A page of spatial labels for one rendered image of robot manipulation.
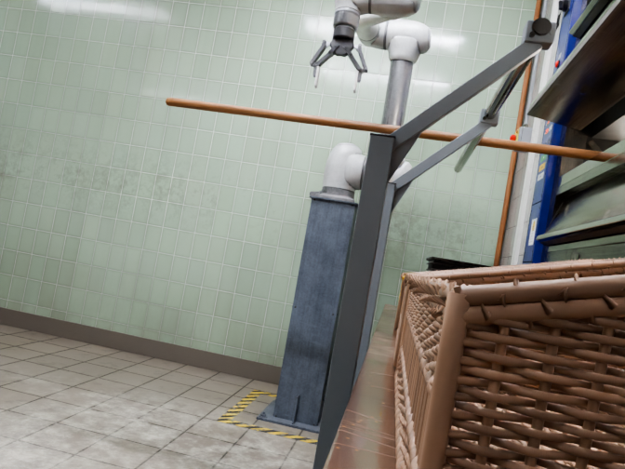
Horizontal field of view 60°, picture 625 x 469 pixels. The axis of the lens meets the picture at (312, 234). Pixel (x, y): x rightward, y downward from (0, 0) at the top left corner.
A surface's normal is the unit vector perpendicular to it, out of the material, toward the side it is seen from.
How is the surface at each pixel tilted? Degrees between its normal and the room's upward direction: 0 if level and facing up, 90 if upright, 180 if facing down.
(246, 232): 90
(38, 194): 90
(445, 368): 90
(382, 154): 90
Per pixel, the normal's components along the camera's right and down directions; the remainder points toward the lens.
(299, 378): -0.16, -0.07
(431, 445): -0.51, -0.12
